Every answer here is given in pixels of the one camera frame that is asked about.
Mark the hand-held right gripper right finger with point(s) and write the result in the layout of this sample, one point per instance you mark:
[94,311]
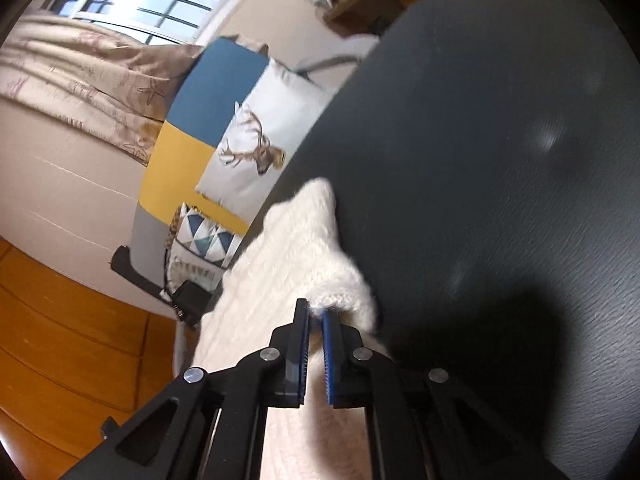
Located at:
[330,360]

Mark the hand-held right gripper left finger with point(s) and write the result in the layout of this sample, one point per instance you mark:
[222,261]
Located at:
[295,355]

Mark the white knitted sweater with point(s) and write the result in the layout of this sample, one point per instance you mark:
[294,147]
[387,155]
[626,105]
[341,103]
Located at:
[280,270]

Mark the black handbag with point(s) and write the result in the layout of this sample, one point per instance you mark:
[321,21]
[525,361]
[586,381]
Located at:
[192,297]

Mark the triangle pattern pillow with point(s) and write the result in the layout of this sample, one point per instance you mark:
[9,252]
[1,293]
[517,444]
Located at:
[205,240]

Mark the black padded panel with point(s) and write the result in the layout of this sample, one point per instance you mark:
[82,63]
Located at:
[130,265]

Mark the wooden wardrobe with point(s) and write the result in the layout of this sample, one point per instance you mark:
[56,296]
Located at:
[60,340]

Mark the white deer print pillow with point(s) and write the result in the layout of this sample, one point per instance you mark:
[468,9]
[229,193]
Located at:
[270,110]

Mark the grey yellow blue sofa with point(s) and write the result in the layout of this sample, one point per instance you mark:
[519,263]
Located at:
[220,75]

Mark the beige starfish print curtain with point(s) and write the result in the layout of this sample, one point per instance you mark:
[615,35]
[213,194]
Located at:
[75,80]

